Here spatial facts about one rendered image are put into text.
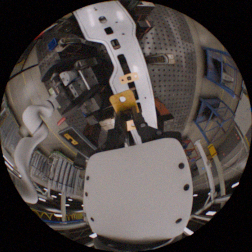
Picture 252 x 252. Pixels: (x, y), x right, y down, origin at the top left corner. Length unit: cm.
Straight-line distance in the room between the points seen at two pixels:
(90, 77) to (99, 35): 22
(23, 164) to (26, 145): 9
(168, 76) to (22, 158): 107
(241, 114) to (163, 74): 761
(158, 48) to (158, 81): 31
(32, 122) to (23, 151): 17
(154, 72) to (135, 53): 38
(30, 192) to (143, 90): 71
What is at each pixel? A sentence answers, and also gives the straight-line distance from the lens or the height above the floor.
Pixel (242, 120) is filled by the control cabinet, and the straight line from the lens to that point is 800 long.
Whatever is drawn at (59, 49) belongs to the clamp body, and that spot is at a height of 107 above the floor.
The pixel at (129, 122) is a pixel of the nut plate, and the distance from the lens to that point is 16.
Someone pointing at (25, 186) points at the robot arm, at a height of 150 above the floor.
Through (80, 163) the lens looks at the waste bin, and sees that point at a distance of 299.
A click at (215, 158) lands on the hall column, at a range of 741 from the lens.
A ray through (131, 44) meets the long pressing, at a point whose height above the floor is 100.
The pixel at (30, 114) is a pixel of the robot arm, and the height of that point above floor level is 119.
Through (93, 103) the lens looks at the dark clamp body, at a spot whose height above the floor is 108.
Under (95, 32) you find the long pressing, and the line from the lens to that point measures 43.
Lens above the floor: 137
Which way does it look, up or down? 46 degrees down
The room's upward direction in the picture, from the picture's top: 177 degrees clockwise
